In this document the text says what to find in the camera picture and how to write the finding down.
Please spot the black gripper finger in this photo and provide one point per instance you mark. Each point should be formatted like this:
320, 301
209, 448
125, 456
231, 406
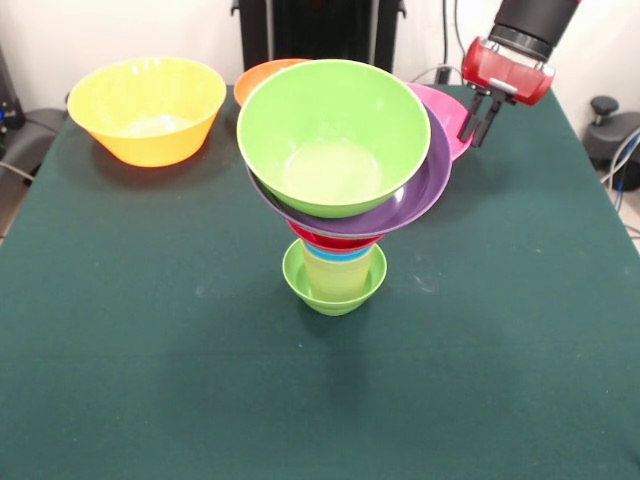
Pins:
486, 125
471, 120

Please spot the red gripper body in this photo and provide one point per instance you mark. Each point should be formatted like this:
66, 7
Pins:
510, 77

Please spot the large pink bowl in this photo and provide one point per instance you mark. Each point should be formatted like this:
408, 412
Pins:
447, 115

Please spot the purple bowl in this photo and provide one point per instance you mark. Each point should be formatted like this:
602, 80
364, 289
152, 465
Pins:
425, 195

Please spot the large green bowl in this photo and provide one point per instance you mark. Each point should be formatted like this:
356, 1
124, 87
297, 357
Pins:
310, 125

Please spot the small red bowl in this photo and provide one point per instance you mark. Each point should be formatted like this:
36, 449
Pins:
340, 244

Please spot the blue cup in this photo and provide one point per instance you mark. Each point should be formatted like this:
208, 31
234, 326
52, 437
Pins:
340, 256

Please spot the yellow cup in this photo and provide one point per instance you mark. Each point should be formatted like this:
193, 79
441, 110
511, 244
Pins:
337, 280

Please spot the small green bowl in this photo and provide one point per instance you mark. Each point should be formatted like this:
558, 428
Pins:
335, 306

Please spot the large yellow bowl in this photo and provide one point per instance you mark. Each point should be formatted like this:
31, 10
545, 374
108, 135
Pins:
145, 115

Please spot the orange bowl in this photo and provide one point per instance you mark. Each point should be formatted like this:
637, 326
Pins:
250, 80

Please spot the dark green tablecloth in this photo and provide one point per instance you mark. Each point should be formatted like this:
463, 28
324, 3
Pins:
250, 400

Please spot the black equipment box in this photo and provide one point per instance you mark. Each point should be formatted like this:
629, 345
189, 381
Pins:
10, 110

